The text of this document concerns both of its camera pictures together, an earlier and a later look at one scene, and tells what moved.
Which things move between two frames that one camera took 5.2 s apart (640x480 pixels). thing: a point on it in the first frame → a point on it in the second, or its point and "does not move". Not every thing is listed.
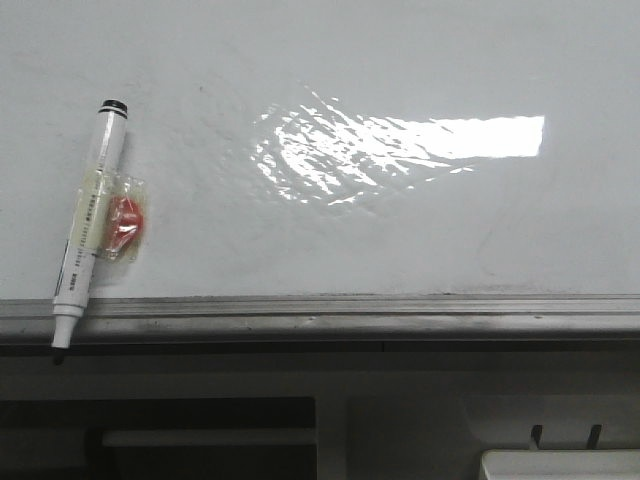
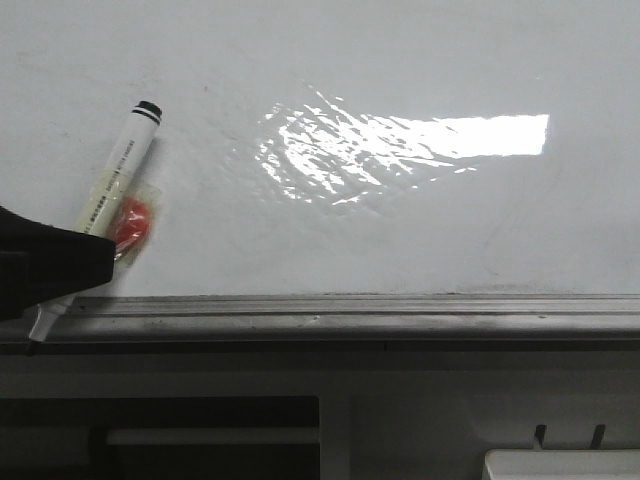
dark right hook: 594,436 does not move
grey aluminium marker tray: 335,318 does not move
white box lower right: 562,464 does not move
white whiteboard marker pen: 77,267 → 104,207
